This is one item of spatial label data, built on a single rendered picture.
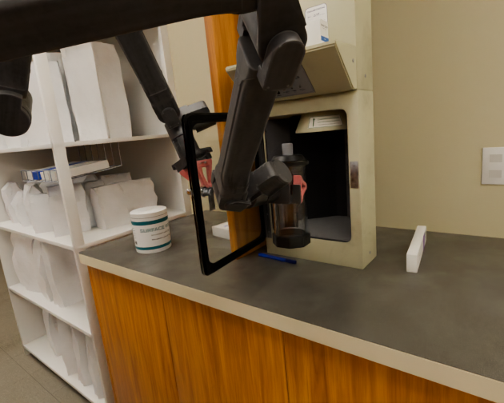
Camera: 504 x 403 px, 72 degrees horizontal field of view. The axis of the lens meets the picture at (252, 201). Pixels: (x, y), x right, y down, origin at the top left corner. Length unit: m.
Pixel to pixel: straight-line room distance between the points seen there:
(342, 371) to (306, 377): 0.11
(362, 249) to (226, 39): 0.71
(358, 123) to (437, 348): 0.52
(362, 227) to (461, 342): 0.36
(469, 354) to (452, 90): 0.84
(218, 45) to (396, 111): 0.65
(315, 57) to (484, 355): 0.66
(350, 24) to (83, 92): 1.27
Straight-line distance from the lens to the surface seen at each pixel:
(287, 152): 0.90
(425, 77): 1.32
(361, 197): 0.94
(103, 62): 2.06
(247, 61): 0.45
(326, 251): 1.03
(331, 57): 0.85
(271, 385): 0.98
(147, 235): 1.28
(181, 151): 0.93
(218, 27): 1.10
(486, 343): 0.76
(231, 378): 1.08
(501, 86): 1.29
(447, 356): 0.71
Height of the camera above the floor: 1.34
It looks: 12 degrees down
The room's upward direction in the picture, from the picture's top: 6 degrees counter-clockwise
